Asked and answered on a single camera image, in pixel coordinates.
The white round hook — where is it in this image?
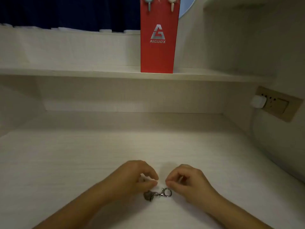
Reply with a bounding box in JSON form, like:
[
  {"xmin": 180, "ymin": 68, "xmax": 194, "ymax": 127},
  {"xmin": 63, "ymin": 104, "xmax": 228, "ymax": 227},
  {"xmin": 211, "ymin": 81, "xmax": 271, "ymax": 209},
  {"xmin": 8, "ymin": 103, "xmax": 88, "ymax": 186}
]
[{"xmin": 166, "ymin": 0, "xmax": 179, "ymax": 11}]

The person's left hand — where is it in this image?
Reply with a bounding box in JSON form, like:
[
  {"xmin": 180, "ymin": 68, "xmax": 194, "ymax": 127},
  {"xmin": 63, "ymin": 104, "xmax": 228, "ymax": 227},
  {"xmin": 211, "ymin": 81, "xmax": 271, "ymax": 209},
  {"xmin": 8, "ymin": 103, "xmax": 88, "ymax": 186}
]
[{"xmin": 103, "ymin": 160, "xmax": 159, "ymax": 203}]

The beige wall socket panel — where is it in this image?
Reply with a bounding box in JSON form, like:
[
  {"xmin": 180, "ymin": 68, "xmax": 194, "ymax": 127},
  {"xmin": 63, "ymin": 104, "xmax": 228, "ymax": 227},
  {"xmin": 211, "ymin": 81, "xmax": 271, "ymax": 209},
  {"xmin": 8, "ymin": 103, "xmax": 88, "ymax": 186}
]
[{"xmin": 252, "ymin": 86, "xmax": 304, "ymax": 123}]

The metal keychain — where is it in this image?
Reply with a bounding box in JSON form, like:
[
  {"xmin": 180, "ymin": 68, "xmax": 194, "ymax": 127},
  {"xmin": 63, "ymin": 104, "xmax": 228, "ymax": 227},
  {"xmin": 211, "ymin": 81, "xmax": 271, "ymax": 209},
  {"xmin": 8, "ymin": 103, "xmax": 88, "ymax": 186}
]
[{"xmin": 143, "ymin": 188, "xmax": 173, "ymax": 202}]

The person's right hand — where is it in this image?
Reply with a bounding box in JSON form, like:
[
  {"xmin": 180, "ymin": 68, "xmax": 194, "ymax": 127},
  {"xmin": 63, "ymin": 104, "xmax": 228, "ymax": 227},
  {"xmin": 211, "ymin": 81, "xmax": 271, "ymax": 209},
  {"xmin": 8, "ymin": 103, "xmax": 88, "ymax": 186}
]
[{"xmin": 165, "ymin": 164, "xmax": 221, "ymax": 211}]

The white plug adapter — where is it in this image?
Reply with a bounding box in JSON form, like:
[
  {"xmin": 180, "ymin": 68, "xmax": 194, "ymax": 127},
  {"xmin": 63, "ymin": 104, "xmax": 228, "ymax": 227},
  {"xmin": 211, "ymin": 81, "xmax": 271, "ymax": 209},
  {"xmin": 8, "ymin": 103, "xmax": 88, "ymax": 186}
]
[{"xmin": 251, "ymin": 94, "xmax": 267, "ymax": 109}]

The white wooden shelf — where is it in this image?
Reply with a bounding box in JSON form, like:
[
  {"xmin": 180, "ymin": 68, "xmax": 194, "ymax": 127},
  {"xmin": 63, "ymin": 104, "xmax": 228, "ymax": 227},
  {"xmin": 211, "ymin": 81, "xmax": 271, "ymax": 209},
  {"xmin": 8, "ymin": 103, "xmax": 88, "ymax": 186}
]
[{"xmin": 0, "ymin": 65, "xmax": 277, "ymax": 83}]

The window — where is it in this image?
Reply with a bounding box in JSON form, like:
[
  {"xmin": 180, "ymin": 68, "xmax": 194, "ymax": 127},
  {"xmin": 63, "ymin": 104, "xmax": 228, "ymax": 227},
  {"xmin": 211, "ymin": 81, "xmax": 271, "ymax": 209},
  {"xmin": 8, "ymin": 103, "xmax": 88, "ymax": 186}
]
[{"xmin": 178, "ymin": 0, "xmax": 198, "ymax": 20}]

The person's left forearm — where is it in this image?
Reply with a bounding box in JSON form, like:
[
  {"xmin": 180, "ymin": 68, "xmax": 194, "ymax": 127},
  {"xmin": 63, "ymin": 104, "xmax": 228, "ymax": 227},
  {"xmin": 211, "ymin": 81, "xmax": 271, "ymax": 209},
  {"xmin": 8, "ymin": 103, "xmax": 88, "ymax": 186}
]
[{"xmin": 32, "ymin": 181, "xmax": 119, "ymax": 229}]

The blue round hook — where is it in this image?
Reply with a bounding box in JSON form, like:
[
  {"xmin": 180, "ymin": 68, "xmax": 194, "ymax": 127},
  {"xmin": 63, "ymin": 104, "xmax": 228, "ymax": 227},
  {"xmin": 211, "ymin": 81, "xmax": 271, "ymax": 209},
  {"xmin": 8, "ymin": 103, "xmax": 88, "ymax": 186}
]
[{"xmin": 143, "ymin": 0, "xmax": 156, "ymax": 12}]

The navy and white curtain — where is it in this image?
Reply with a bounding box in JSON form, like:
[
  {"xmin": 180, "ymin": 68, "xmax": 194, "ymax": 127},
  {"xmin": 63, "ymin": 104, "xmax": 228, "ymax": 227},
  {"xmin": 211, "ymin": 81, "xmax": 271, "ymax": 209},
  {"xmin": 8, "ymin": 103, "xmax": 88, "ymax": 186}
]
[{"xmin": 0, "ymin": 0, "xmax": 141, "ymax": 34}]

